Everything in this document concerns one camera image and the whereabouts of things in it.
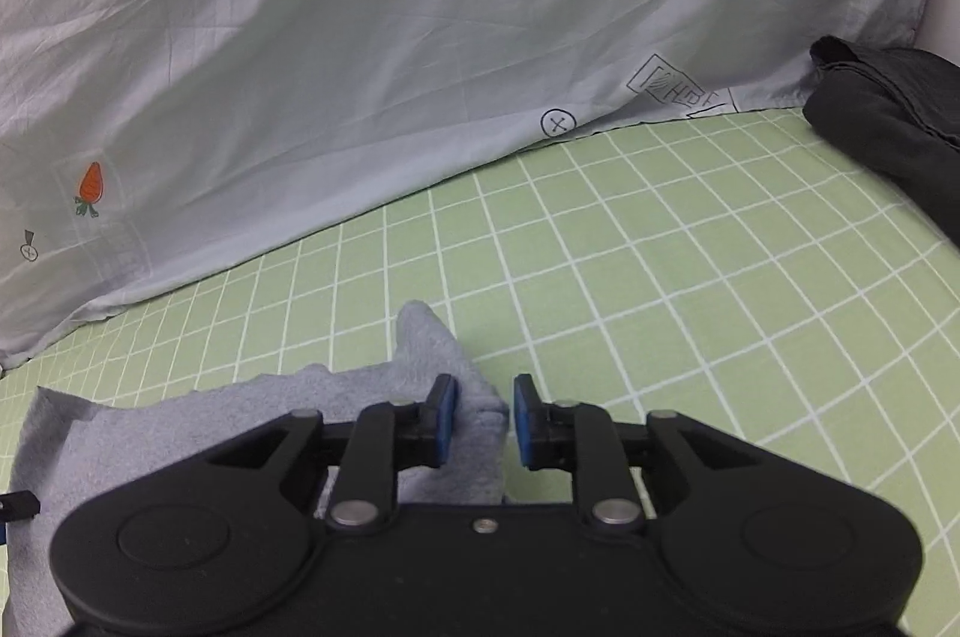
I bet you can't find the grey zip hoodie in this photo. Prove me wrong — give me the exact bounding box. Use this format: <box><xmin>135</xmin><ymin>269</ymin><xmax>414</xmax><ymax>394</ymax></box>
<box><xmin>2</xmin><ymin>300</ymin><xmax>509</xmax><ymax>635</ymax></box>

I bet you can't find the green grid bed sheet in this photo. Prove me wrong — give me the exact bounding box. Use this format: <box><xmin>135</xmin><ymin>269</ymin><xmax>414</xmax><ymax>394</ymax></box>
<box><xmin>2</xmin><ymin>110</ymin><xmax>958</xmax><ymax>635</ymax></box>

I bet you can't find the white carrot print quilt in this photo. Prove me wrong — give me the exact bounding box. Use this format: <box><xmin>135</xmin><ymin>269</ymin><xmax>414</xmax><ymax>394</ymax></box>
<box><xmin>2</xmin><ymin>0</ymin><xmax>926</xmax><ymax>367</ymax></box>

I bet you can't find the black garment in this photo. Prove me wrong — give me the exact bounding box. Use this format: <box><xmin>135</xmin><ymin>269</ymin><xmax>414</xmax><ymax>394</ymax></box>
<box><xmin>802</xmin><ymin>35</ymin><xmax>958</xmax><ymax>240</ymax></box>

